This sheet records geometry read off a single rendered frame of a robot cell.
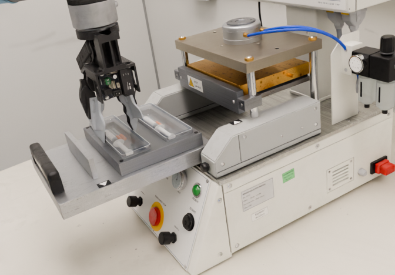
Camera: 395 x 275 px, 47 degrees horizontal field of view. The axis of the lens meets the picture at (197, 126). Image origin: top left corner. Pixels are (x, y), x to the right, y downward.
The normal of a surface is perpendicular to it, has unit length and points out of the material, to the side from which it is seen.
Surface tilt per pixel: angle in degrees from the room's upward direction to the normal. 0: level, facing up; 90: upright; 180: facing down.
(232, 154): 90
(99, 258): 0
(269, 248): 0
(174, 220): 65
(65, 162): 0
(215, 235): 90
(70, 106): 90
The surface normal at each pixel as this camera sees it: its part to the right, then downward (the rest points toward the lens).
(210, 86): -0.85, 0.32
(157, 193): -0.83, -0.09
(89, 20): 0.08, 0.43
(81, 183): -0.14, -0.90
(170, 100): 0.50, 0.30
